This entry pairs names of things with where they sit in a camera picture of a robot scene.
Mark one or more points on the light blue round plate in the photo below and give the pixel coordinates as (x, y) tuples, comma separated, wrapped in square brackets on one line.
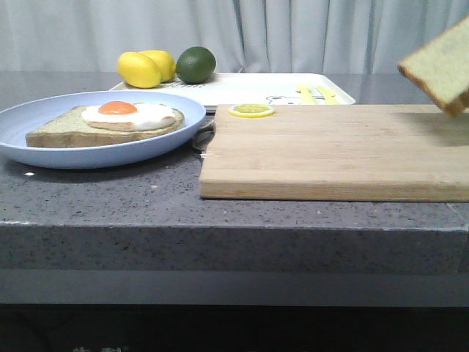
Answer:
[(19, 120)]

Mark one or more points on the bread slice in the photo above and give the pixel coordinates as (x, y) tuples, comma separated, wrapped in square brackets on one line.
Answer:
[(440, 68), (70, 130)]

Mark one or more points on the white rectangular tray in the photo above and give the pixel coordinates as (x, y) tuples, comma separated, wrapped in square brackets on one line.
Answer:
[(266, 88)]

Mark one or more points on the lemon slice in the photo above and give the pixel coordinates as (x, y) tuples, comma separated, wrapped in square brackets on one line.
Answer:
[(251, 110)]

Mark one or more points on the wooden cutting board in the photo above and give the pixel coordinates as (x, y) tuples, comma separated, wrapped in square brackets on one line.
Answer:
[(410, 153)]

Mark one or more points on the left yellow cutlery piece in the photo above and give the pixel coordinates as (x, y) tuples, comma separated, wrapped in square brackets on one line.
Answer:
[(306, 97)]

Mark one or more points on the yellow cutlery piece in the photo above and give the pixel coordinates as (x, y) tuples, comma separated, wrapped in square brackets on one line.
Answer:
[(306, 97), (328, 95)]

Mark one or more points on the green lime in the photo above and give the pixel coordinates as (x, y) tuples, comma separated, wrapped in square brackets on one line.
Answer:
[(195, 65)]

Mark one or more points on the right yellow cutlery piece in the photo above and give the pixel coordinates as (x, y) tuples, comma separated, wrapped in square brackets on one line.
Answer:
[(328, 95)]

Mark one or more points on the fried egg with yolk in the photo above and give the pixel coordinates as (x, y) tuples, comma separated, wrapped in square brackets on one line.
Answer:
[(118, 115)]

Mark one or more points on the rear yellow lemon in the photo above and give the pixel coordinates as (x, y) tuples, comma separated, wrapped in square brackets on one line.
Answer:
[(165, 62)]

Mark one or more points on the yellow lemon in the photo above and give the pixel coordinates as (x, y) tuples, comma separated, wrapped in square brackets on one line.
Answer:
[(138, 70), (165, 62)]

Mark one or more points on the front yellow lemon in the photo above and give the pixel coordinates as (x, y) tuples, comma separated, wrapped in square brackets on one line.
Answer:
[(138, 70)]

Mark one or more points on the white curtain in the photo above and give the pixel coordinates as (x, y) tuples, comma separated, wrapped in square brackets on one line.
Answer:
[(329, 37)]

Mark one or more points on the metal cutting board handle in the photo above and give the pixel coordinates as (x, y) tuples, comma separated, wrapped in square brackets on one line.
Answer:
[(201, 140)]

